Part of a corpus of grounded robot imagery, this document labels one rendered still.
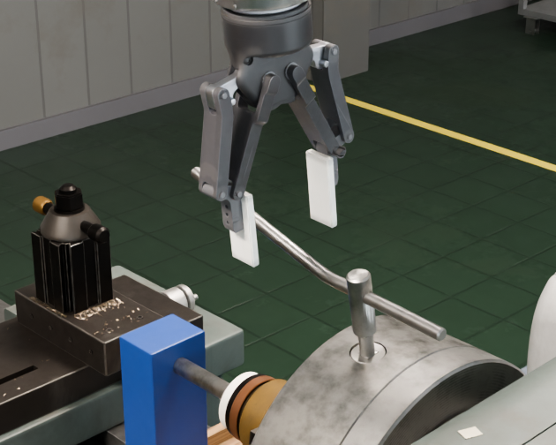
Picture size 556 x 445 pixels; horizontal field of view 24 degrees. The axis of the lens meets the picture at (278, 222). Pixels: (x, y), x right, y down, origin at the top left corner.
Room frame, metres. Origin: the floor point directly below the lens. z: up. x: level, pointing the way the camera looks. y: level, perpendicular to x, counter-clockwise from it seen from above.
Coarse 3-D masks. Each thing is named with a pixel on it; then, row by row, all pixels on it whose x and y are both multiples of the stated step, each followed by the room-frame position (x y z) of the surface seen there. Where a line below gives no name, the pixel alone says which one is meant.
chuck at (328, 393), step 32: (384, 320) 1.09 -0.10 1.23; (320, 352) 1.04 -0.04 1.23; (416, 352) 1.02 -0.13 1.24; (288, 384) 1.01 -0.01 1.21; (320, 384) 1.00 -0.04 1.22; (352, 384) 0.99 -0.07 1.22; (384, 384) 0.98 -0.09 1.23; (288, 416) 0.98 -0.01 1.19; (320, 416) 0.97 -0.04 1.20; (352, 416) 0.96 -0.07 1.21
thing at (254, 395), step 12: (240, 384) 1.17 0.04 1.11; (252, 384) 1.17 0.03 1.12; (264, 384) 1.16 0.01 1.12; (276, 384) 1.16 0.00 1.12; (240, 396) 1.15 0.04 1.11; (252, 396) 1.14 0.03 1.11; (264, 396) 1.14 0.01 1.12; (228, 408) 1.16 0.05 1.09; (240, 408) 1.15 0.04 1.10; (252, 408) 1.13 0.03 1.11; (264, 408) 1.13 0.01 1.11; (228, 420) 1.15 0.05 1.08; (240, 420) 1.13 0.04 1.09; (252, 420) 1.12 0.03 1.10; (240, 432) 1.13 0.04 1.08
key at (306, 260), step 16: (192, 176) 1.19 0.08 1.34; (256, 224) 1.12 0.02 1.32; (272, 240) 1.10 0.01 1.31; (288, 240) 1.09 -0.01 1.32; (304, 256) 1.07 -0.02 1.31; (320, 272) 1.06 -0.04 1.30; (336, 288) 1.04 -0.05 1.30; (368, 304) 1.01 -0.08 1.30; (384, 304) 0.99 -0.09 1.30; (400, 320) 0.98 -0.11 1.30; (416, 320) 0.96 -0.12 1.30; (432, 336) 0.95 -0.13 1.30
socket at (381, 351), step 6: (354, 348) 1.04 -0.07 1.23; (378, 348) 1.03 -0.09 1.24; (384, 348) 1.03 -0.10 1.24; (354, 354) 1.03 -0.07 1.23; (378, 354) 1.03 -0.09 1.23; (384, 354) 1.02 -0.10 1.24; (354, 360) 1.02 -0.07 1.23; (360, 360) 1.02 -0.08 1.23; (366, 360) 1.02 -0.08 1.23; (372, 360) 1.02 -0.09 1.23
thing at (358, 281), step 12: (348, 276) 1.02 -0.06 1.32; (360, 276) 1.02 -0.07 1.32; (348, 288) 1.02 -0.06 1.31; (360, 288) 1.01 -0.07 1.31; (360, 300) 1.01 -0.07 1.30; (360, 312) 1.01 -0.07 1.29; (372, 312) 1.02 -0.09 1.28; (360, 324) 1.01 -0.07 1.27; (372, 324) 1.02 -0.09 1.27; (360, 336) 1.02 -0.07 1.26; (372, 336) 1.02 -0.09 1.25; (360, 348) 1.02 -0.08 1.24; (372, 348) 1.02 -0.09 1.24
